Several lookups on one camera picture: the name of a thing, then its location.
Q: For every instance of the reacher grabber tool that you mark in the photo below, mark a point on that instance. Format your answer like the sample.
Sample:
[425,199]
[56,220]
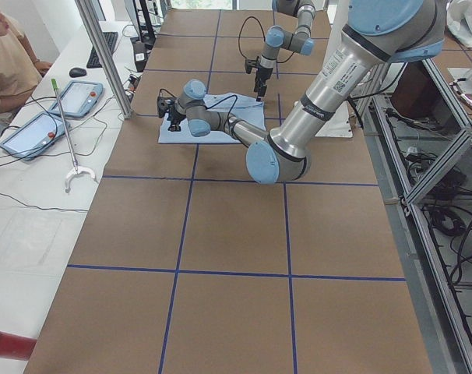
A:
[77,169]

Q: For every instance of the aluminium frame post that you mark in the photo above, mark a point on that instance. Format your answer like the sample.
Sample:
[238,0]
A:
[95,34]

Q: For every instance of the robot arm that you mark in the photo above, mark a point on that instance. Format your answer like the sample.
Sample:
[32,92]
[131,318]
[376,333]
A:
[277,38]
[375,32]

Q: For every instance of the red fire extinguisher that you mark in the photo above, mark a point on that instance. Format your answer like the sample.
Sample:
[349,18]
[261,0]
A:
[16,347]

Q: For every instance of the teach pendant far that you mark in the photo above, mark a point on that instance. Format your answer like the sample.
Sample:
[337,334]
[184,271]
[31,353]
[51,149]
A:
[79,97]

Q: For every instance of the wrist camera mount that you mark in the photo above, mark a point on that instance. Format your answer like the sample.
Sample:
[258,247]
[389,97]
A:
[164,105]
[251,64]

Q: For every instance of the teach pendant near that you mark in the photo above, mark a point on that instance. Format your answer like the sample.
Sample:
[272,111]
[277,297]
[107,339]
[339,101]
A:
[34,137]

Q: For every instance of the light blue t-shirt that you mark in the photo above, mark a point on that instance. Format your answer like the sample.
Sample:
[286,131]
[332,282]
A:
[244,107]

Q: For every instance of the teach pendant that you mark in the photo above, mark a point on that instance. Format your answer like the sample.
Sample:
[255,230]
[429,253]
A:
[79,97]
[34,137]

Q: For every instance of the white camera pillar base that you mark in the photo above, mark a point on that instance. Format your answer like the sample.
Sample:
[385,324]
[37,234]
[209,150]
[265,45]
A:
[322,111]

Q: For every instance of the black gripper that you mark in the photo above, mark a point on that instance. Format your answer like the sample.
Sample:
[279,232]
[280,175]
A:
[175,115]
[262,74]

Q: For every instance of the black computer mouse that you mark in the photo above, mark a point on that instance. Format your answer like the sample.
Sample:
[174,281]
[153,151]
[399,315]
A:
[77,72]

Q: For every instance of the seated person beige shirt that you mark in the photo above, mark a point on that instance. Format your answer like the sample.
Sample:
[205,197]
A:
[20,69]

